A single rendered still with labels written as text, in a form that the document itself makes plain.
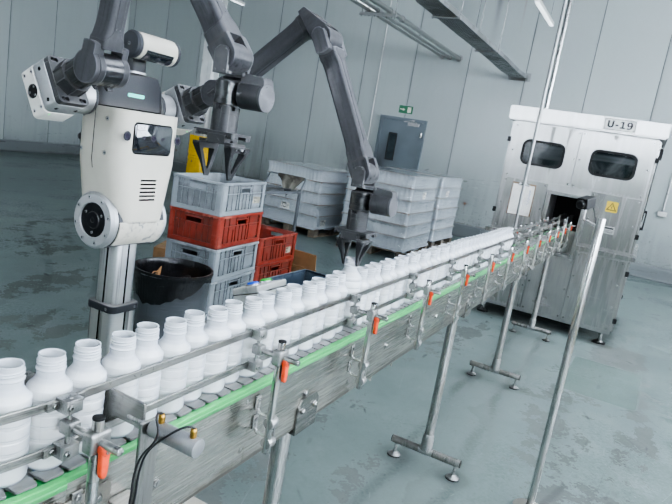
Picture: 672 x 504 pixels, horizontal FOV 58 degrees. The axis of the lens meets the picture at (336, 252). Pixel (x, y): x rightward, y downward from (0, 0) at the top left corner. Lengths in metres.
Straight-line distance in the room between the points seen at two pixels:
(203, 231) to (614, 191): 3.81
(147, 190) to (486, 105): 10.61
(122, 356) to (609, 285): 5.53
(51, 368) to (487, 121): 11.40
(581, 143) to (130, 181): 4.99
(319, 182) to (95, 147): 7.21
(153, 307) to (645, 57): 9.90
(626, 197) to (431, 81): 6.99
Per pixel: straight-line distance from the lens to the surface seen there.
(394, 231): 8.27
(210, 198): 4.01
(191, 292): 3.42
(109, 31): 1.54
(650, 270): 11.69
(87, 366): 0.96
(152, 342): 1.04
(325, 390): 1.60
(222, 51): 1.30
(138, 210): 1.77
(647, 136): 6.12
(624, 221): 6.14
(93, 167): 1.77
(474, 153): 12.04
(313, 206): 8.89
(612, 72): 11.83
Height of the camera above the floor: 1.52
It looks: 11 degrees down
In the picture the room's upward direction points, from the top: 10 degrees clockwise
